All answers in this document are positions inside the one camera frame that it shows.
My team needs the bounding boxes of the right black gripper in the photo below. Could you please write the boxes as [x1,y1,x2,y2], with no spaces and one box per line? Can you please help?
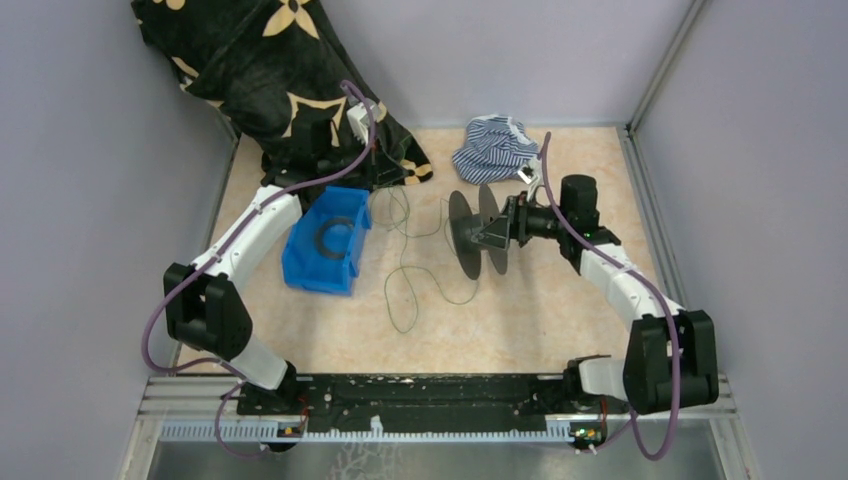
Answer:
[472,191,570,250]

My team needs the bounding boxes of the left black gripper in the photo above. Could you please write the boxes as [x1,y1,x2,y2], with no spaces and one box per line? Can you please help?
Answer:
[318,128,409,189]

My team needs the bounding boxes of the black cable spool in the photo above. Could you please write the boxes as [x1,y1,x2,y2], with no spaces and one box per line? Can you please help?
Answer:
[448,184,508,280]

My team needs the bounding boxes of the thin green wire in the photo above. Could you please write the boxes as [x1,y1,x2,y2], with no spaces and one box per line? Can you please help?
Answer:
[367,148,482,335]

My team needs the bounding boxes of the blue plastic bin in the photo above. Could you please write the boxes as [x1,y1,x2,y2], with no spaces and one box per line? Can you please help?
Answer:
[281,186,373,296]

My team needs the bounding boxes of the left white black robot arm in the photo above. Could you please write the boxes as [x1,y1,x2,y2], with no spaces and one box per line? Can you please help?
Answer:
[150,104,377,414]

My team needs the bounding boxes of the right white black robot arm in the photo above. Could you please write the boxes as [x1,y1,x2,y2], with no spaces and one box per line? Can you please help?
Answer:
[449,174,719,415]

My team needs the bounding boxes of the blue white striped cloth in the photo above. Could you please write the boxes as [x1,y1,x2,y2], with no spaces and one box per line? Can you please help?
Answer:
[451,114,539,185]

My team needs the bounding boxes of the black beige floral blanket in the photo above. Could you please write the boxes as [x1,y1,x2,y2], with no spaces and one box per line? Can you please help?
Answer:
[131,1,433,190]

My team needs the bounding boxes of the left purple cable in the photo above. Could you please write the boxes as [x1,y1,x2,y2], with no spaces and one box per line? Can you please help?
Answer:
[140,79,379,460]

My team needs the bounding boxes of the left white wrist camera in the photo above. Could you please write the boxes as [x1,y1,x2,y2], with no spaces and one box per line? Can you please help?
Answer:
[346,99,381,145]

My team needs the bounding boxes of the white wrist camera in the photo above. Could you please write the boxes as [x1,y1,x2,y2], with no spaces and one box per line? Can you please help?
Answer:
[516,157,542,201]
[346,99,381,145]

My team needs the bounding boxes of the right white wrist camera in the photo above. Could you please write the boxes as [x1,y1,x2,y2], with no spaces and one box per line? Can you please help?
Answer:
[516,157,542,201]

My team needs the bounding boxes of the aluminium frame rail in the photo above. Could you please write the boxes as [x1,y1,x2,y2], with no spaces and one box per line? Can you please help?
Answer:
[137,374,240,421]

